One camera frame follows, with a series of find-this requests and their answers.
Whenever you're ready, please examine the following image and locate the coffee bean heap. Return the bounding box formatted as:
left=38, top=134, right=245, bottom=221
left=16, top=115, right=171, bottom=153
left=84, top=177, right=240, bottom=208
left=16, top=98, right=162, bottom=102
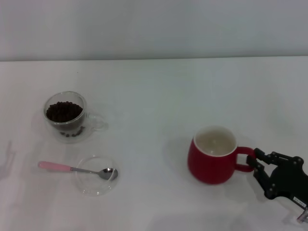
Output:
left=45, top=101, right=84, bottom=124

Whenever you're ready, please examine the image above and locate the red mug white inside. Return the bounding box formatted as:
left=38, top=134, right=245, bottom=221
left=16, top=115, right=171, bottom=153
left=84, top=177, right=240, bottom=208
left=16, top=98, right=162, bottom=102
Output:
left=187, top=125, right=256, bottom=185

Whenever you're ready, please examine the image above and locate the clear double-wall glass cup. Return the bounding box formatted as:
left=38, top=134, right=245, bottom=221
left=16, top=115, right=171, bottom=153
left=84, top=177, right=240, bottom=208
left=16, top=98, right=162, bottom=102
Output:
left=43, top=90, right=109, bottom=145

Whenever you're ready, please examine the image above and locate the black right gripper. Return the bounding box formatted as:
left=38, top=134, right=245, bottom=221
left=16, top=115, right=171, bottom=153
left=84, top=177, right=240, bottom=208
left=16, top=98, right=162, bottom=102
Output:
left=246, top=148, right=308, bottom=209

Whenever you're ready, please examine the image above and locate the clear round glass dish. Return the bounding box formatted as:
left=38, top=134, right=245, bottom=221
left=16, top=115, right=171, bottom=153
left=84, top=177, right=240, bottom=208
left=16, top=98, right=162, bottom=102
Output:
left=76, top=155, right=120, bottom=197

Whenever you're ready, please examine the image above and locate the pink handled metal spoon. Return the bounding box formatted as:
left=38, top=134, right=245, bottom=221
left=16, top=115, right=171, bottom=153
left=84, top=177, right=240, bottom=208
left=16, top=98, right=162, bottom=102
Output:
left=38, top=161, right=119, bottom=181

